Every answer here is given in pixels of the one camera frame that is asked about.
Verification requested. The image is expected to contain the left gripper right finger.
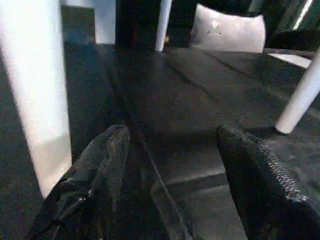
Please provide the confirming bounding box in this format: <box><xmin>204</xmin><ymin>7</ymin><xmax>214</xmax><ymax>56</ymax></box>
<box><xmin>216</xmin><ymin>124</ymin><xmax>320</xmax><ymax>240</ymax></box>

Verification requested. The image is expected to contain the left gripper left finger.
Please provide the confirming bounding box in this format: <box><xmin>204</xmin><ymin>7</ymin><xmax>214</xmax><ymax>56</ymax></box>
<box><xmin>26</xmin><ymin>124</ymin><xmax>131</xmax><ymax>240</ymax></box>

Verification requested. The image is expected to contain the black table mat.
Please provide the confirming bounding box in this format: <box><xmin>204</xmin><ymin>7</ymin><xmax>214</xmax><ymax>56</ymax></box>
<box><xmin>0</xmin><ymin>42</ymin><xmax>320</xmax><ymax>240</ymax></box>

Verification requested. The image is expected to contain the white flat board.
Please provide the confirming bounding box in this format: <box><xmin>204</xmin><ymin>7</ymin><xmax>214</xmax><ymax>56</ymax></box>
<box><xmin>267</xmin><ymin>51</ymin><xmax>314</xmax><ymax>70</ymax></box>

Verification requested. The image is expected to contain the white pillow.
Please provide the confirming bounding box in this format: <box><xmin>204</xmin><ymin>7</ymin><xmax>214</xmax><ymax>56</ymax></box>
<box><xmin>189</xmin><ymin>3</ymin><xmax>266</xmax><ymax>54</ymax></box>

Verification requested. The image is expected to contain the white glass-door cabinet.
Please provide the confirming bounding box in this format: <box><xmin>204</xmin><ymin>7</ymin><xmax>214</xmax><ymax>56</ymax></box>
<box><xmin>61</xmin><ymin>0</ymin><xmax>118</xmax><ymax>46</ymax></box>

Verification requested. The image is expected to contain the black cabinet with gold label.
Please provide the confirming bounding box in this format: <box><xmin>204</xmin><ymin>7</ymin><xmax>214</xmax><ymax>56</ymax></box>
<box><xmin>114</xmin><ymin>0</ymin><xmax>197</xmax><ymax>50</ymax></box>

